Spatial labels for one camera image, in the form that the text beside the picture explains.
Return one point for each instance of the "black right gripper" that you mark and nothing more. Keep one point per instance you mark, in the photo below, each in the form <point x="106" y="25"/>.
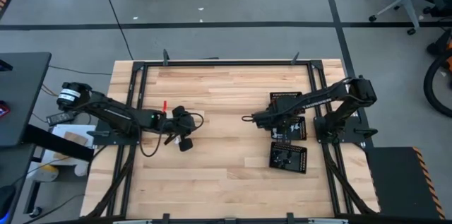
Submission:
<point x="268" y="118"/>

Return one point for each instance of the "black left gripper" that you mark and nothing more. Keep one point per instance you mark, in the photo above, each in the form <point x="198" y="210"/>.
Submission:
<point x="184" y="124"/>

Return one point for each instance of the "white ghost decoration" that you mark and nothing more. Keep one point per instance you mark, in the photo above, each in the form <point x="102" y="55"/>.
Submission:
<point x="293" y="129"/>
<point x="177" y="140"/>
<point x="278" y="135"/>

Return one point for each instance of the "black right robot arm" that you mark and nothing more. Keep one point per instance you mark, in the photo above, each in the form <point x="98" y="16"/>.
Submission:
<point x="339" y="104"/>

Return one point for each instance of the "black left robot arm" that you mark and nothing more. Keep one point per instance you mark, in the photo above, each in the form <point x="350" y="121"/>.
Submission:
<point x="113" y="112"/>

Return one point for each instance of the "small black decoration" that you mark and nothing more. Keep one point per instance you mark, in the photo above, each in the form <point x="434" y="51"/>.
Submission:
<point x="287" y="162"/>
<point x="279" y="154"/>

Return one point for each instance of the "small red decoration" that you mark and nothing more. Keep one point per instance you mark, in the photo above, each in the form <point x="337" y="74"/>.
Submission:
<point x="164" y="106"/>

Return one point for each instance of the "black slotted plastic basket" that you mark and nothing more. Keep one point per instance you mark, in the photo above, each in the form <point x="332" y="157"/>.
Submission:
<point x="298" y="130"/>
<point x="286" y="94"/>
<point x="298" y="162"/>

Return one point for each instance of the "brown cardboard piece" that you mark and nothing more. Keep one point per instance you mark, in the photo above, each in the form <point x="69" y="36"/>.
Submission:
<point x="75" y="138"/>

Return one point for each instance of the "white box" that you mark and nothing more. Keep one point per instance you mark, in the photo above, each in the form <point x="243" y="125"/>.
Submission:
<point x="63" y="130"/>

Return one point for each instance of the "black diagonal bar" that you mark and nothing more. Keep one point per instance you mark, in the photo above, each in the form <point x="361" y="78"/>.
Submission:
<point x="60" y="143"/>

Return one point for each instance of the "black power adapter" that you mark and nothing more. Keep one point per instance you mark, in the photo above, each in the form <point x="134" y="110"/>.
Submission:
<point x="60" y="118"/>

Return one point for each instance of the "yellow object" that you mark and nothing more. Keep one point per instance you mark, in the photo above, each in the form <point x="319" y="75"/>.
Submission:
<point x="49" y="170"/>

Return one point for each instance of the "black desk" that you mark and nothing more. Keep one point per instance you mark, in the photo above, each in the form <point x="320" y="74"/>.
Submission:
<point x="21" y="93"/>

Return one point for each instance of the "small red object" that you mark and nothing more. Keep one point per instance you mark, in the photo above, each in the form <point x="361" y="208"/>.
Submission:
<point x="3" y="109"/>

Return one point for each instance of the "orange vacuum cleaner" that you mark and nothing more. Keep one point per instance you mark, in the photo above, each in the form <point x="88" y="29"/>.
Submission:
<point x="449" y="56"/>

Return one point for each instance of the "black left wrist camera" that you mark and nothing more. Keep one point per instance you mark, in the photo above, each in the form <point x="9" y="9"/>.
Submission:
<point x="180" y="111"/>

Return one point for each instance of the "black aluminium rig frame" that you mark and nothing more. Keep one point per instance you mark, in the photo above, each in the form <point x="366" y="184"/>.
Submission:
<point x="229" y="63"/>

